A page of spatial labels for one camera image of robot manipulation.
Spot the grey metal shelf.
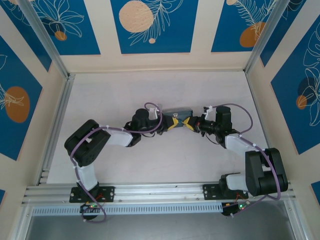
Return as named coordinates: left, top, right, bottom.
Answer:
left=24, top=213, right=301, bottom=240

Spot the aluminium side rail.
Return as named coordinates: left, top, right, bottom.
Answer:
left=37, top=73, right=76, bottom=186
left=246, top=72, right=281, bottom=181

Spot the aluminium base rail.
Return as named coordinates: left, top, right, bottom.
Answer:
left=21, top=183, right=297, bottom=206

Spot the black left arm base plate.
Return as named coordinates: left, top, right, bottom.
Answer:
left=69, top=185, right=116, bottom=204

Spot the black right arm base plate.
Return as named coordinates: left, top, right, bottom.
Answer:
left=202, top=183, right=248, bottom=201

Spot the white slotted cable duct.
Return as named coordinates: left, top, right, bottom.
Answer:
left=31, top=202, right=224, bottom=216

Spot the aluminium frame post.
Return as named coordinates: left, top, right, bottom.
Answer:
left=244, top=0, right=287, bottom=76
left=17, top=0, right=76, bottom=81

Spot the starry night print tin box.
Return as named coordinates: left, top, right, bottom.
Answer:
left=162, top=107, right=194, bottom=129

